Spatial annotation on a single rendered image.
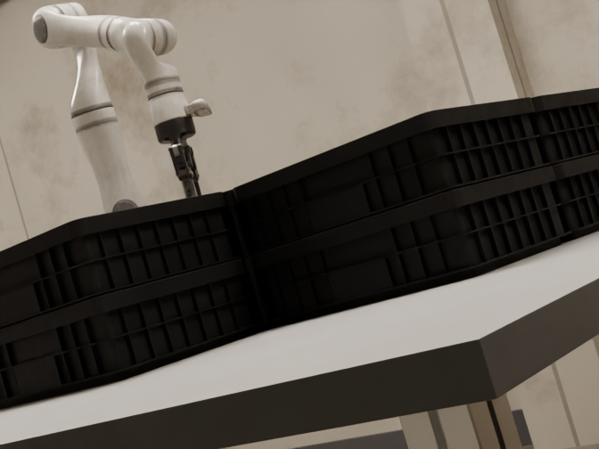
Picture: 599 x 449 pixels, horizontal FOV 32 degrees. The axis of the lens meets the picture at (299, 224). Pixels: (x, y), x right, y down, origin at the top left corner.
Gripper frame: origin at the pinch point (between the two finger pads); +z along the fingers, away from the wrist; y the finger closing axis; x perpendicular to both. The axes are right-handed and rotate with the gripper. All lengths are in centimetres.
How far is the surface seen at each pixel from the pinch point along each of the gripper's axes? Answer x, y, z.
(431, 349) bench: 31, 129, 28
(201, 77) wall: -15, -211, -66
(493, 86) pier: 81, -134, -20
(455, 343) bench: 33, 130, 28
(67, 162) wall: -88, -258, -57
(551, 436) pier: 69, -144, 92
